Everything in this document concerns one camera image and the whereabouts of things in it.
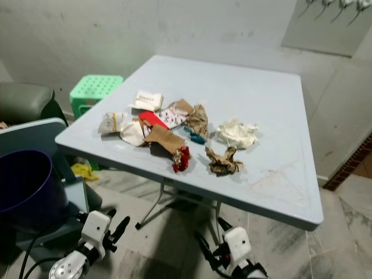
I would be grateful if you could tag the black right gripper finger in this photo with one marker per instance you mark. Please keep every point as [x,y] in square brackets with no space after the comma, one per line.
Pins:
[225,224]
[207,250]

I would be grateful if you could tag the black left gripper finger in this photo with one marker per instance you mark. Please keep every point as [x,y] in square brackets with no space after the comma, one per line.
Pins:
[120,229]
[111,213]

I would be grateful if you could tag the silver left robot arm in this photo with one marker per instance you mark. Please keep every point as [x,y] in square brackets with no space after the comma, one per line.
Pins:
[68,267]

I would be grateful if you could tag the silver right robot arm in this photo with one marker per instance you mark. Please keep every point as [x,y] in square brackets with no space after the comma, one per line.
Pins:
[253,272]

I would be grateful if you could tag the dark purple rubbish bin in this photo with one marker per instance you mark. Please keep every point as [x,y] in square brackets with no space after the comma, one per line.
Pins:
[29,200]

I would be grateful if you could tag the yellow crumpled scrap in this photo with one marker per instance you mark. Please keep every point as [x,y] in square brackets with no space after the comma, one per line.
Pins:
[84,171]

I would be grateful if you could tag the twisted brown crumpled paper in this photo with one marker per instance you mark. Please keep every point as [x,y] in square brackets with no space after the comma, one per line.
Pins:
[224,163]

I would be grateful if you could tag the red crumpled wrapper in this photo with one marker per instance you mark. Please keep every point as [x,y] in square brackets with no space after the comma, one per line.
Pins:
[181,158]

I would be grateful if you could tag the white crushed paper cup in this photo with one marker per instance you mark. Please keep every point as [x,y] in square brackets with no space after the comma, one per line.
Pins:
[132,133]

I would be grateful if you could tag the white crumpled paper with tape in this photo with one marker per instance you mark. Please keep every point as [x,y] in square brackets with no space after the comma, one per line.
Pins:
[111,122]

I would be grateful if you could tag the teal plastic scrap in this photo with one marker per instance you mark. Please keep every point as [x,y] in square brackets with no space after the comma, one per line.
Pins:
[196,138]

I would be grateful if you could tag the large white crumpled paper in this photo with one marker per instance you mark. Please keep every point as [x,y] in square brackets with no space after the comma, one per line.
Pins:
[237,133]

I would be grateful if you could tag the flat brown paper bag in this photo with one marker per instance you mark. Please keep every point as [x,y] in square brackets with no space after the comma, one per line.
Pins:
[164,138]

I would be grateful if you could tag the red flat packet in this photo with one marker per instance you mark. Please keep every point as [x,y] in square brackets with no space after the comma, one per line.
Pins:
[153,119]

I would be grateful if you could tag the tall crumpled brown paper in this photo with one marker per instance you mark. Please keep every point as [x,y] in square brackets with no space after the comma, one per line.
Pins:
[197,120]

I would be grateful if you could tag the grey blue plastic chair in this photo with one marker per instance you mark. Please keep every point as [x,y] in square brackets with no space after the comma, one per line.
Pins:
[29,135]

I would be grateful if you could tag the white wrapper with red print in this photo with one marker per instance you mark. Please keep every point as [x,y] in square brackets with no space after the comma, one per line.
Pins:
[173,116]

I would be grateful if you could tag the white printed paper packet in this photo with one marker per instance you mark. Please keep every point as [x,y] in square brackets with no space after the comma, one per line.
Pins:
[147,100]

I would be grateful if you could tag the small brown paper piece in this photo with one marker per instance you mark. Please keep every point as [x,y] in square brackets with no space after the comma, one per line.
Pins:
[184,106]

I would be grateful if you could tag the green plastic stool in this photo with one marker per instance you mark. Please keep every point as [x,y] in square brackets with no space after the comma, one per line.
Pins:
[96,86]

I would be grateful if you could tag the light blue folding table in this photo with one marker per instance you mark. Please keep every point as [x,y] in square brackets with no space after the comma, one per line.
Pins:
[244,93]

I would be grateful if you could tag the grey cushioned sofa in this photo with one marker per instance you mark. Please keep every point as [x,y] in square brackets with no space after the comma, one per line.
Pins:
[29,102]

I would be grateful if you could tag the pink cloth on sofa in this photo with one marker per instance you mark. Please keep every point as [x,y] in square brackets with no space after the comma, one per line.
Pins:
[3,124]

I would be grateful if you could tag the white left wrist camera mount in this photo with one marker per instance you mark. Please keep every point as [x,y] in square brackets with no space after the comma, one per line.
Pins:
[96,226]

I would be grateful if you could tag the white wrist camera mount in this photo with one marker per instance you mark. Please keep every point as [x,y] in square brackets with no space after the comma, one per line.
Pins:
[96,226]
[238,243]

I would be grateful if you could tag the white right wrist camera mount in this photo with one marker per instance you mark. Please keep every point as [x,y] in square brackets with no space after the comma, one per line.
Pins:
[238,243]

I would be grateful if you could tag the grey wall panel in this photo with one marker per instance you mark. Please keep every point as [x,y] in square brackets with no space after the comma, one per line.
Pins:
[322,35]

